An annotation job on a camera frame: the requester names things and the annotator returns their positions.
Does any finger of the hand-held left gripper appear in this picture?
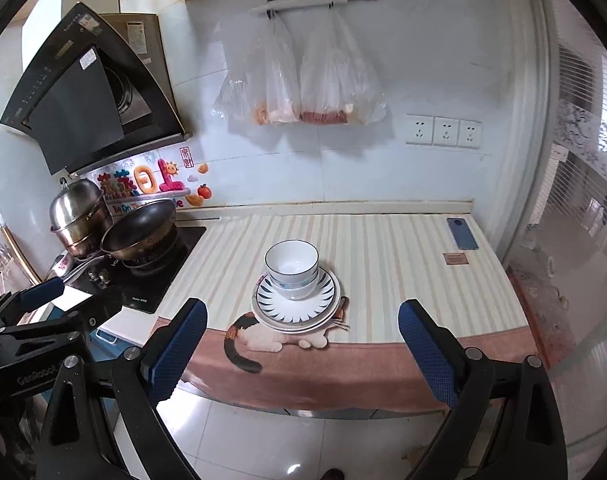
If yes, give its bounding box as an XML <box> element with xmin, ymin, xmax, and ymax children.
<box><xmin>0</xmin><ymin>287</ymin><xmax>125</xmax><ymax>356</ymax></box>
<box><xmin>0</xmin><ymin>276</ymin><xmax>67</xmax><ymax>332</ymax></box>

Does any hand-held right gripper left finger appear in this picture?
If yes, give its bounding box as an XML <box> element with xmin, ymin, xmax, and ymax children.
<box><xmin>36</xmin><ymin>298</ymin><xmax>208</xmax><ymax>480</ymax></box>

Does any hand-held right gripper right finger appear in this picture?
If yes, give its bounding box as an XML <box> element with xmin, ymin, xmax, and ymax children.
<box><xmin>397</xmin><ymin>299</ymin><xmax>568</xmax><ymax>480</ymax></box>

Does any white plate with pink flowers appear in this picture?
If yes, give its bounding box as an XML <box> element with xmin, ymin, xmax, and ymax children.
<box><xmin>250</xmin><ymin>272</ymin><xmax>343</xmax><ymax>334</ymax></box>

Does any white plate with blue strokes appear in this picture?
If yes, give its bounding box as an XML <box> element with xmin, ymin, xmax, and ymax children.
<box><xmin>255</xmin><ymin>266</ymin><xmax>340</xmax><ymax>325</ymax></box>

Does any plain white bowl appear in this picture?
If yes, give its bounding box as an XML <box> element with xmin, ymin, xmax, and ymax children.
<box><xmin>270</xmin><ymin>272</ymin><xmax>318</xmax><ymax>302</ymax></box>

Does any white bowl with dark rim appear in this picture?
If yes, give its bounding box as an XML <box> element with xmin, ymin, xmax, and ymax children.
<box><xmin>264</xmin><ymin>240</ymin><xmax>319</xmax><ymax>286</ymax></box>

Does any brown wooden stick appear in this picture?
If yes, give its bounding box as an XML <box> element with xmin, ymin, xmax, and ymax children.
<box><xmin>0</xmin><ymin>225</ymin><xmax>42</xmax><ymax>285</ymax></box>

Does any striped mat with cat print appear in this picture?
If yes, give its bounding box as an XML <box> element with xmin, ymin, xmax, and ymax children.
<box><xmin>154</xmin><ymin>212</ymin><xmax>539</xmax><ymax>413</ymax></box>

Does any dark frying pan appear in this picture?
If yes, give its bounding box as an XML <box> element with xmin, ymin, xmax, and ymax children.
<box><xmin>58</xmin><ymin>199</ymin><xmax>178</xmax><ymax>286</ymax></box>

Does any stainless steel steamer pot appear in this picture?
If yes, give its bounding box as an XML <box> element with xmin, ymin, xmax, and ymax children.
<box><xmin>48</xmin><ymin>177</ymin><xmax>115</xmax><ymax>261</ymax></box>

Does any black glass cooktop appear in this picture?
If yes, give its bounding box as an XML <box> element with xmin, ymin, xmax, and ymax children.
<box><xmin>58</xmin><ymin>225</ymin><xmax>208</xmax><ymax>315</ymax></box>

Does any blue smartphone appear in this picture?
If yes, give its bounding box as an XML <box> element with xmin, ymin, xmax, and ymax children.
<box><xmin>446</xmin><ymin>217</ymin><xmax>480</xmax><ymax>251</ymax></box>

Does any frosted glass door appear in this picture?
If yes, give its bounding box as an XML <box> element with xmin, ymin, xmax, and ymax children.
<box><xmin>503</xmin><ymin>45</ymin><xmax>607</xmax><ymax>461</ymax></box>

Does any black range hood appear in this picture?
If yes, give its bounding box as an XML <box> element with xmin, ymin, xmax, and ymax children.
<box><xmin>0</xmin><ymin>1</ymin><xmax>192</xmax><ymax>176</ymax></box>

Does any clear plastic bag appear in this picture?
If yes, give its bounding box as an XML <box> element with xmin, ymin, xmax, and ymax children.
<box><xmin>298</xmin><ymin>7</ymin><xmax>388</xmax><ymax>127</ymax></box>
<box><xmin>214</xmin><ymin>12</ymin><xmax>304</xmax><ymax>128</ymax></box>

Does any colourful festive wall sticker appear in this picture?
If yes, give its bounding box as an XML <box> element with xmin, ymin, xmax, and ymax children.
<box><xmin>98</xmin><ymin>157</ymin><xmax>192</xmax><ymax>209</ymax></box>

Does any white wall socket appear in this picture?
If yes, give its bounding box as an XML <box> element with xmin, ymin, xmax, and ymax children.
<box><xmin>405</xmin><ymin>114</ymin><xmax>435</xmax><ymax>147</ymax></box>
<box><xmin>458</xmin><ymin>119</ymin><xmax>483</xmax><ymax>150</ymax></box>
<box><xmin>432</xmin><ymin>116</ymin><xmax>461</xmax><ymax>148</ymax></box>

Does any white door frame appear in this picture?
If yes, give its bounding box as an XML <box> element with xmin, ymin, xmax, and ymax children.
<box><xmin>498</xmin><ymin>0</ymin><xmax>559</xmax><ymax>266</ymax></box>

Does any white wall hook rail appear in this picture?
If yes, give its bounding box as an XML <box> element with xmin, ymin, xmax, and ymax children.
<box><xmin>250</xmin><ymin>0</ymin><xmax>379</xmax><ymax>16</ymax></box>

